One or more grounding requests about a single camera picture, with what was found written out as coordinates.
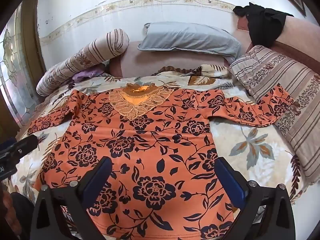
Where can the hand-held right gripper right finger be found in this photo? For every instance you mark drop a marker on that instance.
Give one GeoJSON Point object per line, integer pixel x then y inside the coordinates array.
{"type": "Point", "coordinates": [230, 183]}

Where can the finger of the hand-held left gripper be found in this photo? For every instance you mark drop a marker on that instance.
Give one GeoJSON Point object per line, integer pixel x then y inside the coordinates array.
{"type": "Point", "coordinates": [26, 145]}

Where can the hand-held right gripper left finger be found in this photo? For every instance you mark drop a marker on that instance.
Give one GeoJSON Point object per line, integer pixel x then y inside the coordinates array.
{"type": "Point", "coordinates": [98, 180]}

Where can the orange floral blouse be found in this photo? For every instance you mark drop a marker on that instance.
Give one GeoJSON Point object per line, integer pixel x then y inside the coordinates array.
{"type": "Point", "coordinates": [150, 140]}

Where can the person's left forearm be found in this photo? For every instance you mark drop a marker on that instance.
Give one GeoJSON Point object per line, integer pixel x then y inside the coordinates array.
{"type": "Point", "coordinates": [20, 210]}

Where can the leaf print blanket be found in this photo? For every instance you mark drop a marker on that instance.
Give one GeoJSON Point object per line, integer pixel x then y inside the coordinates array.
{"type": "Point", "coordinates": [250, 140]}

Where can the stained glass window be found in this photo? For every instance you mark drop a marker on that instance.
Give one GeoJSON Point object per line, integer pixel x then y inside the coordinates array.
{"type": "Point", "coordinates": [15, 75]}

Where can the purple cloth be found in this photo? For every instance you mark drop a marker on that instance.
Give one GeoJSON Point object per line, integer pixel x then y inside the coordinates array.
{"type": "Point", "coordinates": [85, 74]}

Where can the striped bolster pillow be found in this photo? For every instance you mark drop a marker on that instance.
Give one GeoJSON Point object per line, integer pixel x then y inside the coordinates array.
{"type": "Point", "coordinates": [82, 57]}

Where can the striped cloth at right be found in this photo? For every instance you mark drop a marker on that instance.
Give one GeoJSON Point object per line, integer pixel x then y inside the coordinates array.
{"type": "Point", "coordinates": [280, 80]}

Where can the grey pillow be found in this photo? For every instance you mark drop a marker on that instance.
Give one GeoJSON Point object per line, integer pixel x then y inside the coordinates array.
{"type": "Point", "coordinates": [190, 37]}

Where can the pink headboard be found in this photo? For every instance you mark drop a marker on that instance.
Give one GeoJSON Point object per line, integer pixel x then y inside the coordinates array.
{"type": "Point", "coordinates": [300, 35]}

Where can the black cloth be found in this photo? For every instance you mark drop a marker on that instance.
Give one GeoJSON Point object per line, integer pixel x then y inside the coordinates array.
{"type": "Point", "coordinates": [262, 21]}

